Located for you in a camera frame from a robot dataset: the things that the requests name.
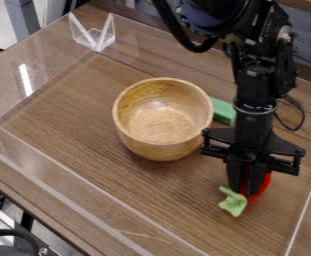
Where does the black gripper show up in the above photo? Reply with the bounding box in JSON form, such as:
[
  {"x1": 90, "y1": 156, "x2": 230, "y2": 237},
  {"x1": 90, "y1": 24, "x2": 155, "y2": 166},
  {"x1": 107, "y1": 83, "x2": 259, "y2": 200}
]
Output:
[{"x1": 201, "y1": 128, "x2": 306, "y2": 198}]

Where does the red plush strawberry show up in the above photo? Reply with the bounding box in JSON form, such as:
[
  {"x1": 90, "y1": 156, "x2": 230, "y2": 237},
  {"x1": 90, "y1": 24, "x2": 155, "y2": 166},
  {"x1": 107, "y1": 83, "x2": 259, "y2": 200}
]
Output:
[{"x1": 217, "y1": 164, "x2": 273, "y2": 219}]

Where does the green sponge block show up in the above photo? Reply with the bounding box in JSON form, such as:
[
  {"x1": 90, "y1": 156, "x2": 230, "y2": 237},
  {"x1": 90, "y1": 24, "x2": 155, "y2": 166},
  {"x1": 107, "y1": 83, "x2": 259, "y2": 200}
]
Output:
[{"x1": 211, "y1": 98, "x2": 237, "y2": 126}]

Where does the wooden bowl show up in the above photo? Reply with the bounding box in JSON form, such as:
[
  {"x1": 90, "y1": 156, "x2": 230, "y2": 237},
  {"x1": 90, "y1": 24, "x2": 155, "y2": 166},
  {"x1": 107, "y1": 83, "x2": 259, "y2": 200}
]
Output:
[{"x1": 112, "y1": 77, "x2": 214, "y2": 161}]

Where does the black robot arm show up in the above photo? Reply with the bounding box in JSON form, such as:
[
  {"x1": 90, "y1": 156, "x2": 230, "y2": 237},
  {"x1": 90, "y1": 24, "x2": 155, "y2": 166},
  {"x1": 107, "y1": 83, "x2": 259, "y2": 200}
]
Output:
[{"x1": 153, "y1": 0, "x2": 306, "y2": 199}]

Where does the black clamp base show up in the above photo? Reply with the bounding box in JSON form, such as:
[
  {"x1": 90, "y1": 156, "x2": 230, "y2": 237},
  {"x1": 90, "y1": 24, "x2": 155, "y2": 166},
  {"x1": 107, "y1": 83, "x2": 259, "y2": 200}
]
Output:
[{"x1": 0, "y1": 226, "x2": 62, "y2": 256}]

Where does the clear acrylic tray enclosure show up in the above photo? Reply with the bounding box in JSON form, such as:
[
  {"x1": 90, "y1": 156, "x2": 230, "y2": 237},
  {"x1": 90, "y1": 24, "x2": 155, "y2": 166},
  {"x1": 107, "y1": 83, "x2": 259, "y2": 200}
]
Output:
[{"x1": 0, "y1": 17, "x2": 311, "y2": 256}]

